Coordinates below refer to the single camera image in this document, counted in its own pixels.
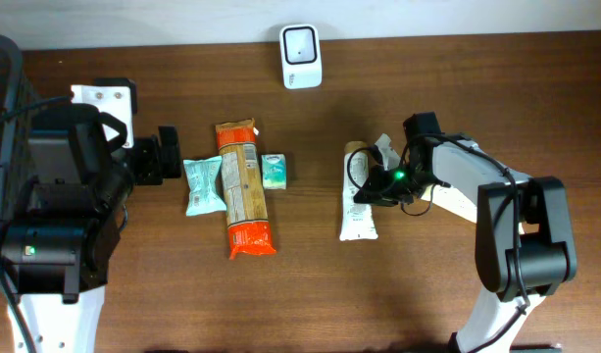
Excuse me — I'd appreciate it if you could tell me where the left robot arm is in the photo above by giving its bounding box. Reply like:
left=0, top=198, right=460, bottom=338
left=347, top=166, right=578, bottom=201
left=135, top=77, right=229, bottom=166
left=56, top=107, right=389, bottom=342
left=0, top=77, right=181, bottom=352

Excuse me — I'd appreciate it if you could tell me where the yellow snack bag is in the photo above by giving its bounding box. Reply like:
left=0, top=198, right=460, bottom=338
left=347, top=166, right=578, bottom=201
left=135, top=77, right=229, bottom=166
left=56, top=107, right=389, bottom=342
left=421, top=185, right=476, bottom=223

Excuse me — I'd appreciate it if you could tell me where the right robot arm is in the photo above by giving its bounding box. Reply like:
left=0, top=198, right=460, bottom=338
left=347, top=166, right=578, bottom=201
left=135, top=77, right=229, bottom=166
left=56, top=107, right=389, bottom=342
left=339, top=112, right=577, bottom=352

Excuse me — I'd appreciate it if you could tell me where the black cable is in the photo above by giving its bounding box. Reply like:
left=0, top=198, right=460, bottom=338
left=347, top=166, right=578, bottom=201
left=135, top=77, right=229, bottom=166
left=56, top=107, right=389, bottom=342
left=0, top=94, right=75, bottom=353
left=346, top=131, right=531, bottom=353

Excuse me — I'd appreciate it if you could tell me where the teal tissue pack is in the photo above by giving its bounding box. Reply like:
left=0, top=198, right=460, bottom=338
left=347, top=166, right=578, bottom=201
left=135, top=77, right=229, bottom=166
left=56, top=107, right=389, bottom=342
left=261, top=154, right=287, bottom=189

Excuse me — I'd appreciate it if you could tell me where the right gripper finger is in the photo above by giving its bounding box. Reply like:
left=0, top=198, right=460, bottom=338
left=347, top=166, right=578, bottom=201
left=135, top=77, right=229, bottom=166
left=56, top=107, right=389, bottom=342
left=353, top=166, right=403, bottom=206
left=375, top=133, right=400, bottom=170

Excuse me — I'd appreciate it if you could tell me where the white tube with gold cap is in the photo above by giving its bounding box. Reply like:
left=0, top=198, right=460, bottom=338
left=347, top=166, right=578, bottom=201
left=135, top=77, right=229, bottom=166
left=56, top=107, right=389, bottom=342
left=339, top=141, right=378, bottom=241

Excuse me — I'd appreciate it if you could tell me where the right black cable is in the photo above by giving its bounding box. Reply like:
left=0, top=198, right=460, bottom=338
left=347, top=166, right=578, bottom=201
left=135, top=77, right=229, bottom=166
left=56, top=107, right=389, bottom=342
left=346, top=131, right=531, bottom=353

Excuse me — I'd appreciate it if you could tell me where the left black cable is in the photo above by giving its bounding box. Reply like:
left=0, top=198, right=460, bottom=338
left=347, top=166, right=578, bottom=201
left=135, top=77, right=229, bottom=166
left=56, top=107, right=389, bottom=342
left=0, top=94, right=75, bottom=353

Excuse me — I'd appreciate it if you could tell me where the grey plastic mesh basket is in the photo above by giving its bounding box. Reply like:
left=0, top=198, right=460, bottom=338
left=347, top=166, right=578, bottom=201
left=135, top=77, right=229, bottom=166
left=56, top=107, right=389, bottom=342
left=0, top=32, right=41, bottom=295

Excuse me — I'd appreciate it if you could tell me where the orange pasta package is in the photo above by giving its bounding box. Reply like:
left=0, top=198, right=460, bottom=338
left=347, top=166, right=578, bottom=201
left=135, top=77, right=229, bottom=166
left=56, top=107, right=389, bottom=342
left=215, top=119, right=276, bottom=259

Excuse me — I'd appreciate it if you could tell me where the white barcode scanner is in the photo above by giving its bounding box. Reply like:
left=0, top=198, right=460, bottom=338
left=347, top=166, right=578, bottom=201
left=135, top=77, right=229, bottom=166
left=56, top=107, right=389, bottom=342
left=279, top=24, right=323, bottom=90

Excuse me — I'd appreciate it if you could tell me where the mint green snack pouch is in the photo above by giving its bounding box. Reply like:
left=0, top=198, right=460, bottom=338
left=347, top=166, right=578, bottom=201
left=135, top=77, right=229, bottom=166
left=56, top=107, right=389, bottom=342
left=183, top=156, right=226, bottom=217

